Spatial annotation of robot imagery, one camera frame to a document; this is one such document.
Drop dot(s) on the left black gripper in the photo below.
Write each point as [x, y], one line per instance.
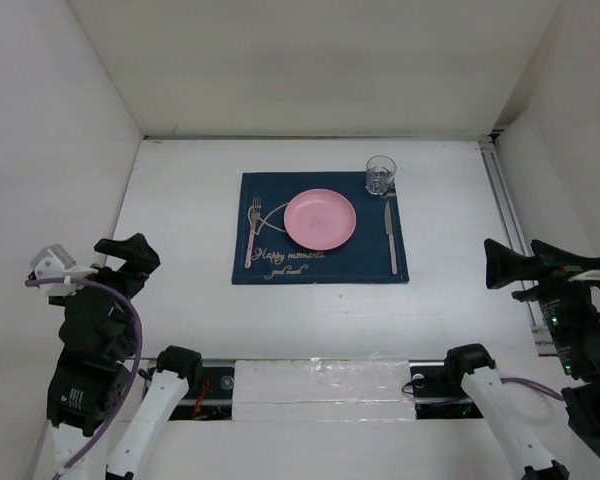
[141, 258]

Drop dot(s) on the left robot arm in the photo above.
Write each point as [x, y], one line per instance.
[85, 396]

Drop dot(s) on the clear drinking glass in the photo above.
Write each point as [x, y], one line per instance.
[380, 172]

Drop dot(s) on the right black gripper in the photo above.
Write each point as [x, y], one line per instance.
[503, 264]

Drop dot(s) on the navy blue placemat cloth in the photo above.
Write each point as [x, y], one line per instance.
[278, 260]

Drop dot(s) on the pink handled knife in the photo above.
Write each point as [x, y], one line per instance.
[390, 236]

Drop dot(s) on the pink plastic plate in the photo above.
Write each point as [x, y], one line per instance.
[320, 219]

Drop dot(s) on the pink handled fork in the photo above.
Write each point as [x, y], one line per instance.
[254, 216]

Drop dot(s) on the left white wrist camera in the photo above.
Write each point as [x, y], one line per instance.
[52, 269]

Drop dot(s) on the aluminium rail right side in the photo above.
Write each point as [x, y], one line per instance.
[515, 239]

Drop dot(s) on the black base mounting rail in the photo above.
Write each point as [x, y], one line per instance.
[433, 396]

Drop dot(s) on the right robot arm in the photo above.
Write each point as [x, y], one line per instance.
[472, 369]

